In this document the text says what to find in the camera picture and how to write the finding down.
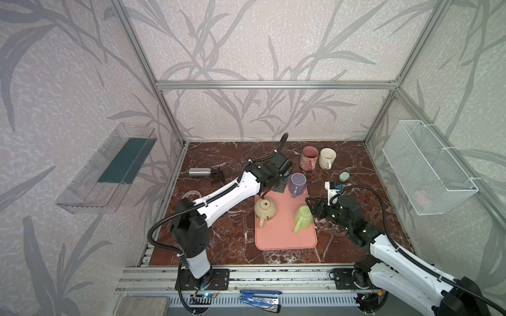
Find purple mug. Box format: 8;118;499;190
288;172;307;198

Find pink object in basket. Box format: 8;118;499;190
413;190;433;211

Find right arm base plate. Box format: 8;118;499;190
328;268;360;290

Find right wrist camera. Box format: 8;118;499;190
324;181;344;205

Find pink plastic tray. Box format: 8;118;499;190
254;189;318;251

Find clear plastic wall shelf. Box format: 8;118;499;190
55;123;158;215

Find green circuit board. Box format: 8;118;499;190
192;292;219;300

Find grey foam block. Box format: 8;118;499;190
113;296;170;316

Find white mug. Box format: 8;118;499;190
318;148;337;170

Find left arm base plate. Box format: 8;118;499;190
175;269;231;291

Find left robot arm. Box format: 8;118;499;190
147;150;293;281

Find white wire basket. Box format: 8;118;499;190
382;120;479;216

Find aluminium mounting rail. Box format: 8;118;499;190
114;264;448;296

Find beige teapot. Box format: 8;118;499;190
254;197;277;229

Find green mug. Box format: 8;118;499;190
293;205;313;233

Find pink mug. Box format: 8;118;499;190
300;146;319;171

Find clear tape roll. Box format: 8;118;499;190
183;190;202;200

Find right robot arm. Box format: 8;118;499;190
306;195;505;315

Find blue stapler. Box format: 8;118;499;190
240;290;283;313

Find silver metal cylinder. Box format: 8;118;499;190
188;167;212;177

